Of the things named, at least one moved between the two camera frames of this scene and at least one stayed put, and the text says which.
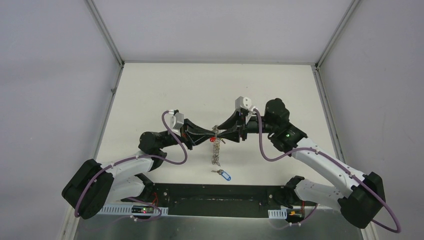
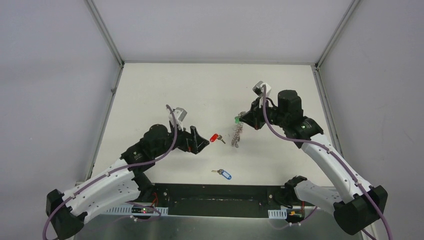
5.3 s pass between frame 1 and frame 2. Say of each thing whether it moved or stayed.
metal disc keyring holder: moved
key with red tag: stayed
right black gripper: moved
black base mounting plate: stayed
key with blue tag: stayed
